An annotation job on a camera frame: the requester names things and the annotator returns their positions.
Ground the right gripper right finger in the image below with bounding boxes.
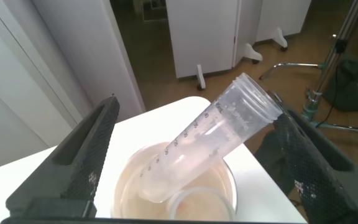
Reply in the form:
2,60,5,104
267,90,358,224

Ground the test tube with white pigment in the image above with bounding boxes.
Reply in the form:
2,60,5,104
137,72,283,204

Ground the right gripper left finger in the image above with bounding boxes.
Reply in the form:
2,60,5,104
4,94,121,218

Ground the blue white paper cup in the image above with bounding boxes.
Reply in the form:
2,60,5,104
110,141,239,220

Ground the chrome chair leg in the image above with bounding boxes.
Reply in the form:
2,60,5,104
258,62,324,81

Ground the thin black floor cable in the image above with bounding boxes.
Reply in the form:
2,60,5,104
314,63,339,129

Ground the metal tripod stand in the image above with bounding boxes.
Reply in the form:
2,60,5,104
301,0,358,136

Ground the white partition foot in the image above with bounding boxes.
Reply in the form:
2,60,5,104
272,27,289,52
243,42,264,65
196,64,207,91

